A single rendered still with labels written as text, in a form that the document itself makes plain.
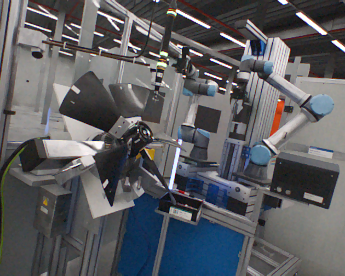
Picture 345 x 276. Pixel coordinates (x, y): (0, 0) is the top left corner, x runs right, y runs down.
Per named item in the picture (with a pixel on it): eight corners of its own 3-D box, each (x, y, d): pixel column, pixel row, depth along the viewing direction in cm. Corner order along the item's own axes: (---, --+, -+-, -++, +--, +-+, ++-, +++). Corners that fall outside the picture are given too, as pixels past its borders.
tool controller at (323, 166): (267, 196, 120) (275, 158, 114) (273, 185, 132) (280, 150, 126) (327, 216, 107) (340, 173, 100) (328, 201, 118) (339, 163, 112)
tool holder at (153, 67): (146, 82, 114) (150, 62, 114) (147, 84, 121) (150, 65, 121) (164, 86, 115) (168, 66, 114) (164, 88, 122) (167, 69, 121)
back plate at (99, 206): (63, 228, 89) (65, 226, 88) (23, 77, 107) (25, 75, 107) (149, 201, 134) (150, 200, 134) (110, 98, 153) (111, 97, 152)
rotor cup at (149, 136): (109, 134, 108) (128, 121, 103) (126, 128, 121) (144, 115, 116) (125, 162, 109) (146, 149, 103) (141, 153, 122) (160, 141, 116)
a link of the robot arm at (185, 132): (192, 143, 188) (207, 77, 191) (174, 139, 191) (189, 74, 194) (194, 144, 199) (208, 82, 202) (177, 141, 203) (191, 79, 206)
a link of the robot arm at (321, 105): (259, 167, 153) (334, 107, 138) (258, 170, 139) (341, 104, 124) (246, 153, 155) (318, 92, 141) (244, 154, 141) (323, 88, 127)
